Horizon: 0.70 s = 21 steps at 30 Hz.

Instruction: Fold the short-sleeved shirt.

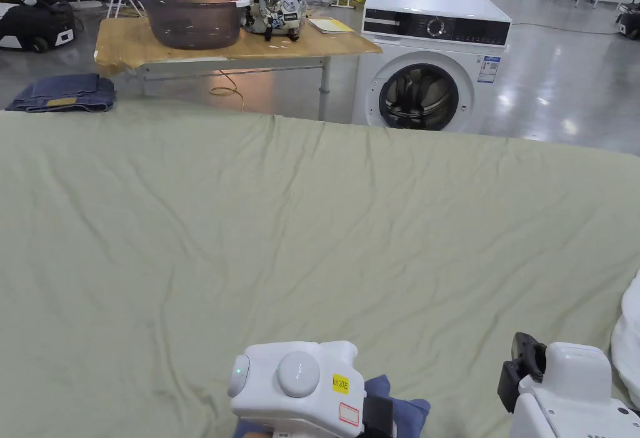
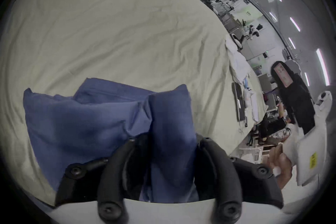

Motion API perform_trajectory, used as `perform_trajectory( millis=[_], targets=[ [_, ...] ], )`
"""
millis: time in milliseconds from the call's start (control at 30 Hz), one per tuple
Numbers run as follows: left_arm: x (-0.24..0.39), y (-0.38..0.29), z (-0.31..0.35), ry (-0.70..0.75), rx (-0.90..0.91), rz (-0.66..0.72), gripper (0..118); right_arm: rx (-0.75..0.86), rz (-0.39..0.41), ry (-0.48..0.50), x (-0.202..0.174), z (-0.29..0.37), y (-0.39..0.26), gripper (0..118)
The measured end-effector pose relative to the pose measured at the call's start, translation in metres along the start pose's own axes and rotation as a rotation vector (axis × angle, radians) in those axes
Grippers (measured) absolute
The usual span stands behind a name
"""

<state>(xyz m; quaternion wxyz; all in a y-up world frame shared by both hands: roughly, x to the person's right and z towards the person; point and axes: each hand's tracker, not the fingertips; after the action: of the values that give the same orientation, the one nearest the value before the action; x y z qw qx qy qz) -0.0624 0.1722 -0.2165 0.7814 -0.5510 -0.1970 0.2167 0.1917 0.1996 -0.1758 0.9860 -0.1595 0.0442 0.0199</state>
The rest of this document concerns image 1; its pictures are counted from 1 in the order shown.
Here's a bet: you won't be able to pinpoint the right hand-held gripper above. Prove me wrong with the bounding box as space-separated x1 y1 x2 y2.
497 332 640 438

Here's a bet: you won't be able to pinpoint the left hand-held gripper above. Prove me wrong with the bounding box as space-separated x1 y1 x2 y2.
227 340 397 438

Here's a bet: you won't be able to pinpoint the blue garment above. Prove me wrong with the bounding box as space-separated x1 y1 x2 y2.
234 375 432 438

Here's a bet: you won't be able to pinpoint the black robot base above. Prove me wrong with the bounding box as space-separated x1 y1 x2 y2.
616 2 640 41

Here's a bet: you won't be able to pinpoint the white cloth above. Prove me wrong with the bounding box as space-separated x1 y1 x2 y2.
609 269 640 410

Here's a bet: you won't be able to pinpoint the bed with pale green sheet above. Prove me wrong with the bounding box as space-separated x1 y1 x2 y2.
0 100 640 438

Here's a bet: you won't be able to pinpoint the wooden table with basin and backpack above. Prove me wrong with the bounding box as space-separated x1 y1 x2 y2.
94 0 384 122

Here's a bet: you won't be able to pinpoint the white washing machine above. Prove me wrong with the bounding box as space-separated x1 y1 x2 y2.
351 0 513 134

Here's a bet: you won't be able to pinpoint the folded blue jeans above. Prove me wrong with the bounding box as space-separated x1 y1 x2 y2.
4 73 118 114

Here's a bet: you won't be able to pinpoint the white and black robot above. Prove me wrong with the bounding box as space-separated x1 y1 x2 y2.
0 0 76 54

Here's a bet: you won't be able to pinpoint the yellow cable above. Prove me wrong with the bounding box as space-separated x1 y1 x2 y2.
209 70 247 111

